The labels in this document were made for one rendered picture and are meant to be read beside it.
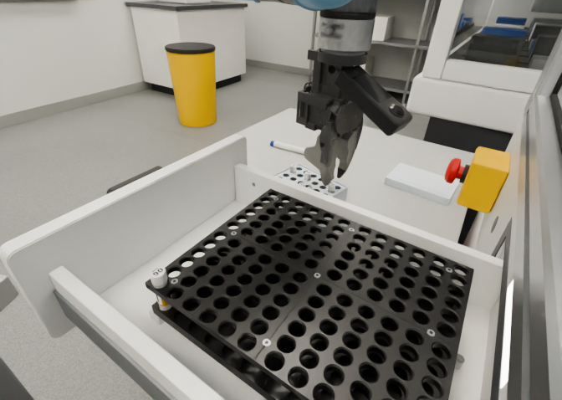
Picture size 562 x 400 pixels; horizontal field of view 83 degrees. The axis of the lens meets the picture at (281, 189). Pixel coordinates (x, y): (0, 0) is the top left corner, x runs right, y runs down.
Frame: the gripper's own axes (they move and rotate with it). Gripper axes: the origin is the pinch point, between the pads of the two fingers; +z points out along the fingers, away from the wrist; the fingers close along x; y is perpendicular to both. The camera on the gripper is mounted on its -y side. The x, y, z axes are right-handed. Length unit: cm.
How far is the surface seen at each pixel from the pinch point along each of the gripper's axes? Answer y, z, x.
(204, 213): 4.2, -1.9, 24.1
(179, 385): -15.1, -6.6, 38.3
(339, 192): -0.8, 3.2, -0.3
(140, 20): 340, 9, -121
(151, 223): 2.7, -5.2, 31.5
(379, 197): -4.2, 6.9, -9.7
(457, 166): -16.0, -6.1, -6.8
